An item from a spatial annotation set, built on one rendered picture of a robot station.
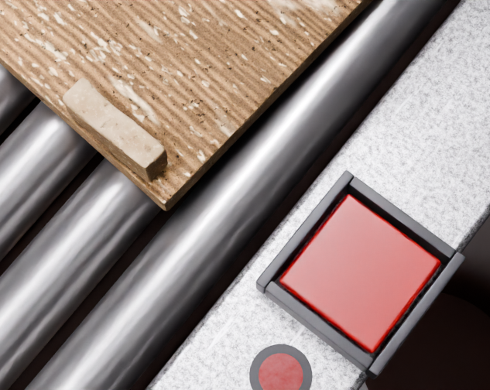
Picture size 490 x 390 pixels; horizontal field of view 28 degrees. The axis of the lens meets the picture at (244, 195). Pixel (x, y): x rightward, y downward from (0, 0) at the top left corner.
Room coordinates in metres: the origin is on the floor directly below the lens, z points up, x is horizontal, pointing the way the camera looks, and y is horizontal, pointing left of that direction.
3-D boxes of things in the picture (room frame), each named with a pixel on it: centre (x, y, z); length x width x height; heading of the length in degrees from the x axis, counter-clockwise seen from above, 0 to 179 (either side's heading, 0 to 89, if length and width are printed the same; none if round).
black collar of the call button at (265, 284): (0.10, -0.06, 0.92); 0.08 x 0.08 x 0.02; 49
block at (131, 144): (0.17, 0.06, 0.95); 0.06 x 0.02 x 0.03; 45
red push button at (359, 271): (0.10, -0.06, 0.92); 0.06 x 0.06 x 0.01; 49
